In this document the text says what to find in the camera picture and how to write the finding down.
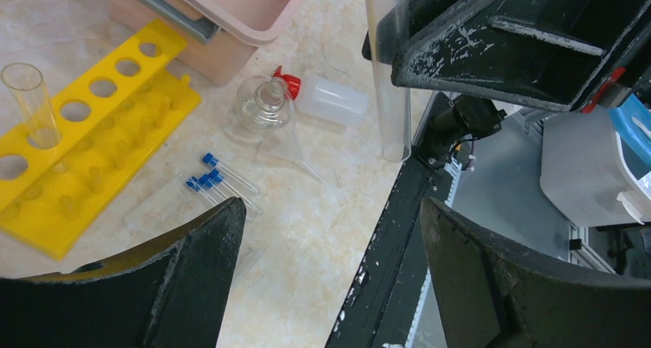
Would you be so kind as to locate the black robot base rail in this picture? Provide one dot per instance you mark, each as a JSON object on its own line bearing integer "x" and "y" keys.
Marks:
{"x": 388, "y": 291}

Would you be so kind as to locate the clear plastic funnel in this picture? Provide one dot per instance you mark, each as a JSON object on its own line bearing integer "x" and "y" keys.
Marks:
{"x": 282, "y": 148}

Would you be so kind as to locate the yellow test tube rack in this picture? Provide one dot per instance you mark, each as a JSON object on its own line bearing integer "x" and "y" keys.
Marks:
{"x": 112, "y": 119}

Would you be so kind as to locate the large clear test tube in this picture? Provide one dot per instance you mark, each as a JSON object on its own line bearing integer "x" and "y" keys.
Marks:
{"x": 27, "y": 85}

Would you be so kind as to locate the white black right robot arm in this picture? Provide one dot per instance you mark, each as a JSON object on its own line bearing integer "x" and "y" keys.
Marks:
{"x": 596, "y": 156}

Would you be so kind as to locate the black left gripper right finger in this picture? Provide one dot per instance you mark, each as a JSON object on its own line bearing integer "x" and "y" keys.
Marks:
{"x": 492, "y": 291}

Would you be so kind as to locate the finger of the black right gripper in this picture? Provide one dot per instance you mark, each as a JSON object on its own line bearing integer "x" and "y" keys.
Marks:
{"x": 417, "y": 31}

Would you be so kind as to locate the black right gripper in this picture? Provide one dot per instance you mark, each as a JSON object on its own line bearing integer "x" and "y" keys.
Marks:
{"x": 534, "y": 53}

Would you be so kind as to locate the pink plastic tub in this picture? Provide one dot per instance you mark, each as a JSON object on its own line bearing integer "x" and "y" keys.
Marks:
{"x": 222, "y": 35}

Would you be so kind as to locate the blue capped small tubes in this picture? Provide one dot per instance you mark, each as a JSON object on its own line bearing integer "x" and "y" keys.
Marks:
{"x": 221, "y": 182}

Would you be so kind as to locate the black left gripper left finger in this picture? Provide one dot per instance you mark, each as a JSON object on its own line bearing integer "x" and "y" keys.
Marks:
{"x": 170, "y": 291}

